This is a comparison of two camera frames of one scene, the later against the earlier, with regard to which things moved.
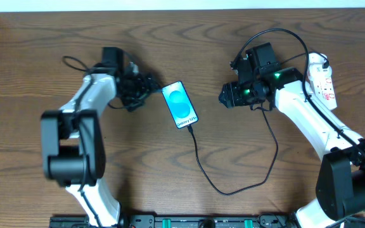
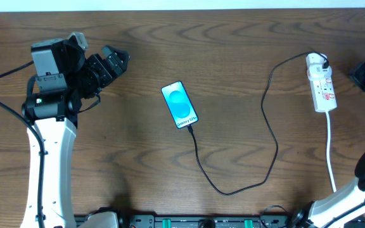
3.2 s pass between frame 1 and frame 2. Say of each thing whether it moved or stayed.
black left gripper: moved
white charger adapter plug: stayed
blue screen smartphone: stayed
